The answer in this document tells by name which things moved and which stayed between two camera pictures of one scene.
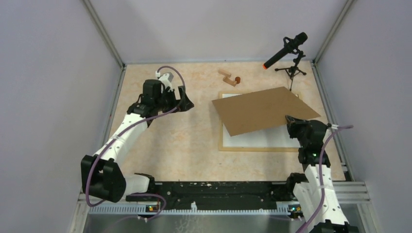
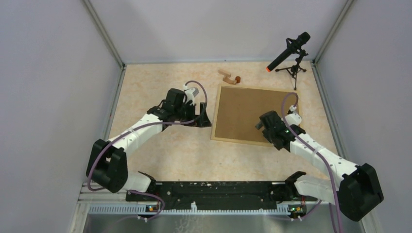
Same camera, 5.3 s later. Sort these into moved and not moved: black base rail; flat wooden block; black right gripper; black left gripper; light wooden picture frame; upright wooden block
Moved: black left gripper; black right gripper; light wooden picture frame
Not moved: upright wooden block; flat wooden block; black base rail
